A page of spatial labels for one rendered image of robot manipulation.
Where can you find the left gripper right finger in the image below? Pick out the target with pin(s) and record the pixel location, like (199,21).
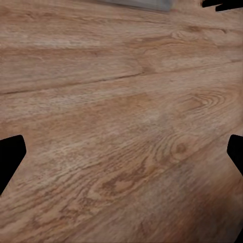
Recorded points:
(235,151)

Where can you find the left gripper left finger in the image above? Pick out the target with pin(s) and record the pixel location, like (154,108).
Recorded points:
(12,151)

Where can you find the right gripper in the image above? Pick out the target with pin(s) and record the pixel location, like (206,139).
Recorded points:
(222,5)

